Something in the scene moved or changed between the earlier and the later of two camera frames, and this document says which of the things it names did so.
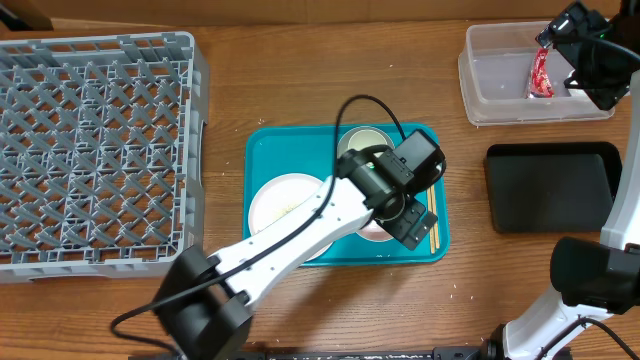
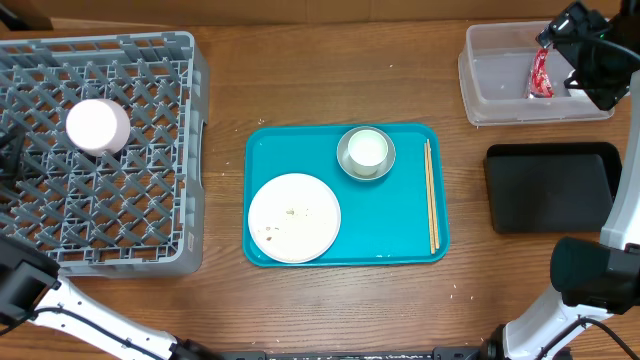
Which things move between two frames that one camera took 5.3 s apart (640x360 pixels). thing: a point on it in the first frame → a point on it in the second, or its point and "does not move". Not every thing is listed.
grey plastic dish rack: x=101 y=155 does not move
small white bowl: x=375 y=232 → x=98 y=127
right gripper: x=589 y=89 does not move
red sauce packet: x=540 y=84 does not move
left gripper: x=410 y=227 → x=7 y=157
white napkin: x=574 y=82 does not move
